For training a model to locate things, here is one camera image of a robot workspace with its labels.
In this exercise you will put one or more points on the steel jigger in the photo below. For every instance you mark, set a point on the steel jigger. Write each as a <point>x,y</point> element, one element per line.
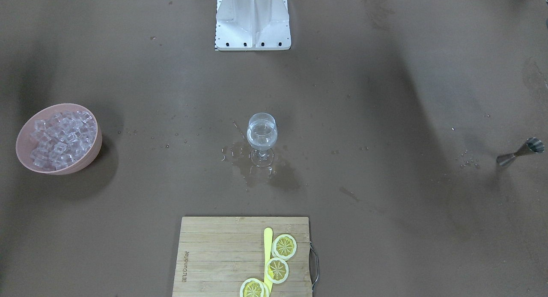
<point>532,145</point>

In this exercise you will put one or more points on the lemon slice near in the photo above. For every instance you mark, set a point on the lemon slice near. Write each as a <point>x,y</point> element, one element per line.
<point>253,287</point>

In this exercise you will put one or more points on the lemon slice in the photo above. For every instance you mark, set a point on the lemon slice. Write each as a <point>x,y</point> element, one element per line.
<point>276,270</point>
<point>284,246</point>
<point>253,287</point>

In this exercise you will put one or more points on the lemon slice far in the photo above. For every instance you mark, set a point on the lemon slice far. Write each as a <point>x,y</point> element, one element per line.
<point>284,246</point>

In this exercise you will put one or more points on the pink bowl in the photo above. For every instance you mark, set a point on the pink bowl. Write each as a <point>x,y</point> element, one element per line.
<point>25,145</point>

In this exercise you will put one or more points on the clear wine glass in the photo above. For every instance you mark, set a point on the clear wine glass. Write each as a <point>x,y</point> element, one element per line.
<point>262,135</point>

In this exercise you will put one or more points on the bamboo cutting board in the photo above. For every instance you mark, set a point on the bamboo cutting board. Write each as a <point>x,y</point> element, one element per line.
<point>217,254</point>

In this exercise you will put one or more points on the white pedestal column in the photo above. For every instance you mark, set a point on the white pedestal column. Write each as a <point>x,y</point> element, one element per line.
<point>252,25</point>

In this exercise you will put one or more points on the yellow plastic knife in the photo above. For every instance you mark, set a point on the yellow plastic knife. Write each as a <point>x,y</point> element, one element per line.
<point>267,240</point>

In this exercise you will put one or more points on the pile of ice cubes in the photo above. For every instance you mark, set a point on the pile of ice cubes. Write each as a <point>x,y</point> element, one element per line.
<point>62,139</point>

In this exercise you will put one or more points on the lemon slice middle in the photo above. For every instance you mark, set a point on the lemon slice middle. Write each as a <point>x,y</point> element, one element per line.
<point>276,270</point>

